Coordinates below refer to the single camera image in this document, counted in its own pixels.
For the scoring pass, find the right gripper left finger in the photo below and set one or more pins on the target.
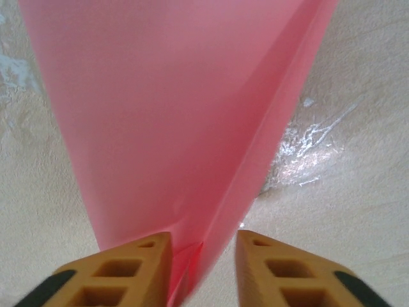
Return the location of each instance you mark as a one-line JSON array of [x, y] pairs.
[[140, 256]]

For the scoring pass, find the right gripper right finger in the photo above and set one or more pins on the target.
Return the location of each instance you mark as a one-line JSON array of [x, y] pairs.
[[255, 256]]

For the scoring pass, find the pink cloth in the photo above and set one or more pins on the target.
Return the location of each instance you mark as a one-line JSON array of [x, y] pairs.
[[175, 112]]

